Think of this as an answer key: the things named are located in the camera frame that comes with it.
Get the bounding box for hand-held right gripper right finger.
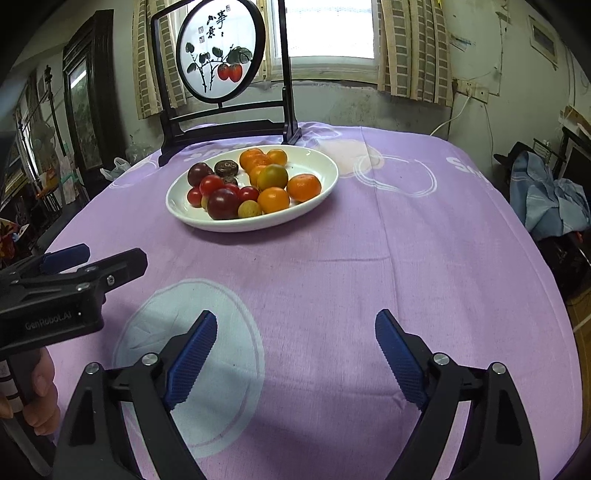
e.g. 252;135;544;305
375;309;541;480

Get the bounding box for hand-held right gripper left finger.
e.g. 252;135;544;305
52;310;219;480

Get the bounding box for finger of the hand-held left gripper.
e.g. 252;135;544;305
9;248;148;301
0;244;90;286

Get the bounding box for dark red plum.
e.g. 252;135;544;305
206;187;241;221

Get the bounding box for large dark red tomato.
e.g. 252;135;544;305
187;162;214;186

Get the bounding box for large yellow-orange kumquat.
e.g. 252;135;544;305
257;186;291;214

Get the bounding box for green-orange tomato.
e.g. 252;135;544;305
257;165;289;192

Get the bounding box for white oval plate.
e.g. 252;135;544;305
165;144;339;233

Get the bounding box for person's left hand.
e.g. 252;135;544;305
23;347;62;431

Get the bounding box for purple tablecloth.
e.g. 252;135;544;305
44;121;583;480

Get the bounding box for white plastic bag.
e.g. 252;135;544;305
100;157;131;178

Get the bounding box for floor fan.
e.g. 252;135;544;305
30;120;58;158

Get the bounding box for dark wooden cabinet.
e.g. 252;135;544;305
62;9;127;174

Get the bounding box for checked beige curtain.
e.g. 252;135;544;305
133;0;188;121
376;0;454;108

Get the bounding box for blue cloth pile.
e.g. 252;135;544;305
510;151;588;241

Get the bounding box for dark cloth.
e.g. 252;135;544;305
493;141;532;167

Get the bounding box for painted round screen black stand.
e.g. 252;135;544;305
151;0;303;168

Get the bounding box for black monitor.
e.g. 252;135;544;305
561;127;591;185

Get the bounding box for window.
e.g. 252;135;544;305
259;0;384;84

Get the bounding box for white cable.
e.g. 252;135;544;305
429;95;469;137

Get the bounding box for white wall socket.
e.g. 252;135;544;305
455;79;490;103

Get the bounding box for wall vent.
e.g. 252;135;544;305
529;16;559;70

